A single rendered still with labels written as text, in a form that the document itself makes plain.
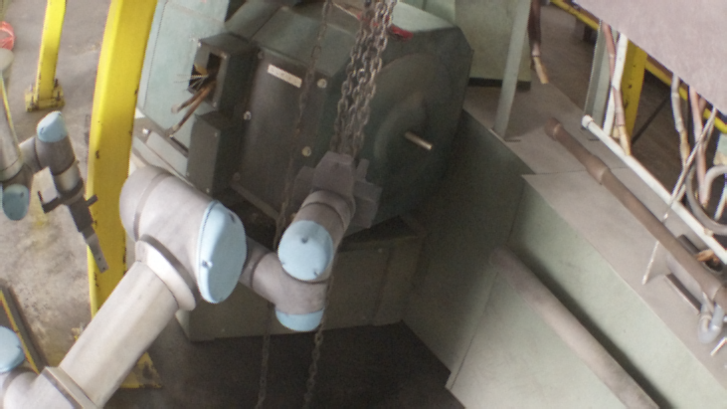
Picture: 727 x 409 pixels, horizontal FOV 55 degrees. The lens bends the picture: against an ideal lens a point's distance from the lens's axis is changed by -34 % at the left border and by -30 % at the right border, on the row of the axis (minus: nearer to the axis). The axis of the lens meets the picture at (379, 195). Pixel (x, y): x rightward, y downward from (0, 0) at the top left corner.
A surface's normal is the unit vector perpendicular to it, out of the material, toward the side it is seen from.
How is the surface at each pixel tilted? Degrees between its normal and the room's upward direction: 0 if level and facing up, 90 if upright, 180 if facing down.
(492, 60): 72
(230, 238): 87
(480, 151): 90
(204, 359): 0
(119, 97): 90
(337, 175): 90
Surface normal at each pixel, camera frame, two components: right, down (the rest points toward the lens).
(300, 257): -0.21, 0.43
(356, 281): 0.48, 0.50
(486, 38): 0.52, 0.21
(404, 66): 0.73, 0.26
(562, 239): -0.85, 0.07
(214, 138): -0.64, 0.24
